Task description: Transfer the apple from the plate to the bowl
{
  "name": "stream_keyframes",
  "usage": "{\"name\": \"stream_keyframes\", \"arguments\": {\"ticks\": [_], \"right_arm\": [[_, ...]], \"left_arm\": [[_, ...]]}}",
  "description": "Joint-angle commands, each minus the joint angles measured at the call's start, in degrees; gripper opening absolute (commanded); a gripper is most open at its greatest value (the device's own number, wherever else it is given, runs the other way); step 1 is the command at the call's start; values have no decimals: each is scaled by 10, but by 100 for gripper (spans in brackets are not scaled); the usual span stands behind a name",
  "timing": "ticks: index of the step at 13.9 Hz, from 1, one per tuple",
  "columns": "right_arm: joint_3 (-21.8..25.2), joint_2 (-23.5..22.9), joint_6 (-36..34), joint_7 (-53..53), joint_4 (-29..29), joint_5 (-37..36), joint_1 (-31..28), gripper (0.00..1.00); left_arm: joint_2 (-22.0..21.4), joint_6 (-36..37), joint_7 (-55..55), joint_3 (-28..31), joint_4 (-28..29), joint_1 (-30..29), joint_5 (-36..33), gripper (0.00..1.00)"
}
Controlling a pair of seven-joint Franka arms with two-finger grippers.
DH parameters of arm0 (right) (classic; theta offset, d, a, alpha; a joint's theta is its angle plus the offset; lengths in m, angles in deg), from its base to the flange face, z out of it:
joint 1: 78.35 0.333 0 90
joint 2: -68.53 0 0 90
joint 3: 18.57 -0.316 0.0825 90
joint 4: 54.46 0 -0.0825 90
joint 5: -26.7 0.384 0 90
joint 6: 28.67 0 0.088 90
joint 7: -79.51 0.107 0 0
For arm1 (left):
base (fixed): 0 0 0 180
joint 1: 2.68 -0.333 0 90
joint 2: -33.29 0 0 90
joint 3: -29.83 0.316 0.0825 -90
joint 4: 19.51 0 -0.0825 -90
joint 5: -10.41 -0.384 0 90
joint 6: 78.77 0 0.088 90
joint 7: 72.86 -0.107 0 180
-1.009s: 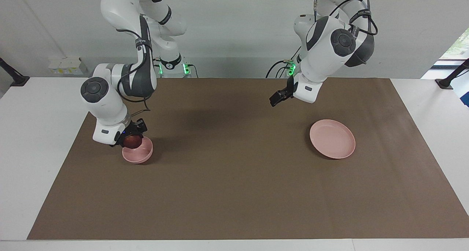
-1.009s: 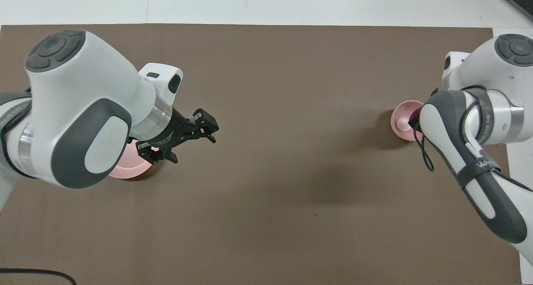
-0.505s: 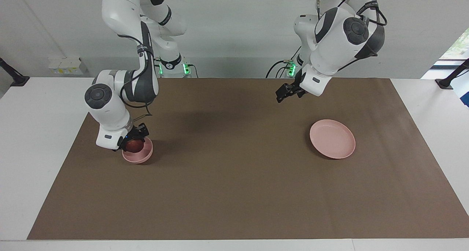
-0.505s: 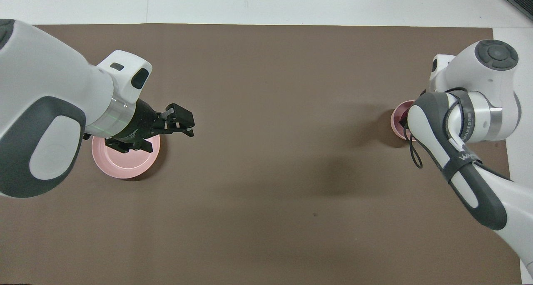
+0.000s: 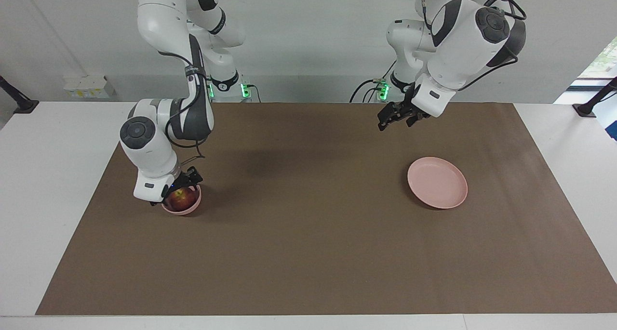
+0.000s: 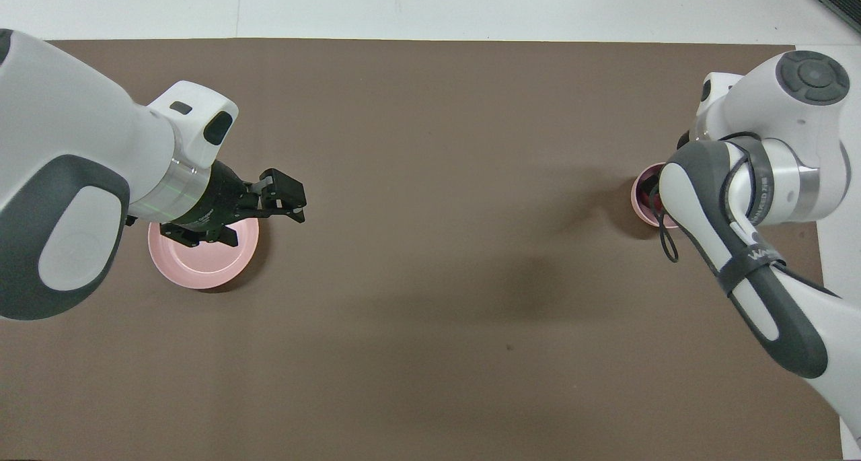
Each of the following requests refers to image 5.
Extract brown table mat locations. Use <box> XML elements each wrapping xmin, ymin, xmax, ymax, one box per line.
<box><xmin>36</xmin><ymin>102</ymin><xmax>617</xmax><ymax>316</ymax></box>

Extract pink plate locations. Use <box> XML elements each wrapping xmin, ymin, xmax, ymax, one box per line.
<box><xmin>407</xmin><ymin>157</ymin><xmax>468</xmax><ymax>209</ymax></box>

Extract black stand clamp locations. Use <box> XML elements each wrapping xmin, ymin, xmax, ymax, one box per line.
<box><xmin>573</xmin><ymin>77</ymin><xmax>617</xmax><ymax>118</ymax></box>
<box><xmin>0</xmin><ymin>76</ymin><xmax>39</xmax><ymax>115</ymax></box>

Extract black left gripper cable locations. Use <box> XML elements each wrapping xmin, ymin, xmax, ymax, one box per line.
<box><xmin>420</xmin><ymin>0</ymin><xmax>527</xmax><ymax>92</ymax></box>

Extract pink bowl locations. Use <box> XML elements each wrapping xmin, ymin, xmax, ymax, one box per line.
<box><xmin>161</xmin><ymin>185</ymin><xmax>202</xmax><ymax>216</ymax></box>

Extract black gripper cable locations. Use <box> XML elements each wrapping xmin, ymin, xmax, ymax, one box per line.
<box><xmin>157</xmin><ymin>51</ymin><xmax>208</xmax><ymax>169</ymax></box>
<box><xmin>420</xmin><ymin>0</ymin><xmax>527</xmax><ymax>92</ymax></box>

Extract dark red apple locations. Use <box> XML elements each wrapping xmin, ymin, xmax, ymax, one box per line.
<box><xmin>166</xmin><ymin>188</ymin><xmax>196</xmax><ymax>211</ymax></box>

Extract white wall socket box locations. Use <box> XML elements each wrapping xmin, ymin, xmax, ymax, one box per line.
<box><xmin>64</xmin><ymin>76</ymin><xmax>116</xmax><ymax>99</ymax></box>

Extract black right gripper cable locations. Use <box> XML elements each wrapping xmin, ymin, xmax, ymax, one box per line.
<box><xmin>157</xmin><ymin>51</ymin><xmax>208</xmax><ymax>169</ymax></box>

